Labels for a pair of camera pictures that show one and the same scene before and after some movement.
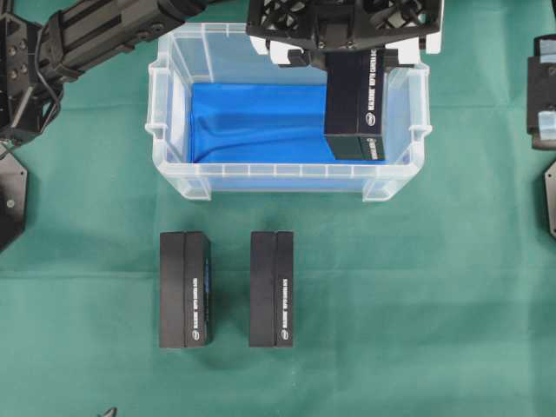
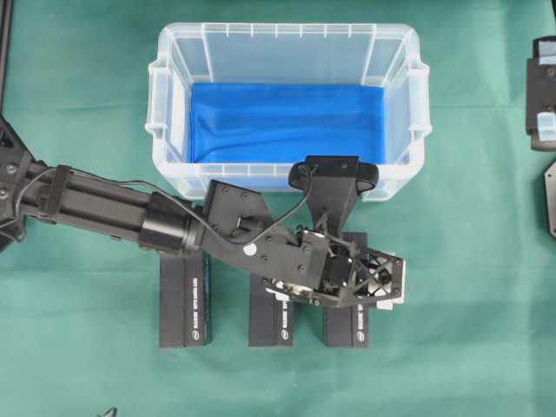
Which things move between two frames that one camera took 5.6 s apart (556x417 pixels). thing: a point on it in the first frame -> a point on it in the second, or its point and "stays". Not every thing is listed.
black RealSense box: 354,109 -> 348,326
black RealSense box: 185,290 stays
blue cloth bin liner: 261,123 stays
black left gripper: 344,25 -> 339,274
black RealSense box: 271,321 stays
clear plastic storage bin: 228,114 stays
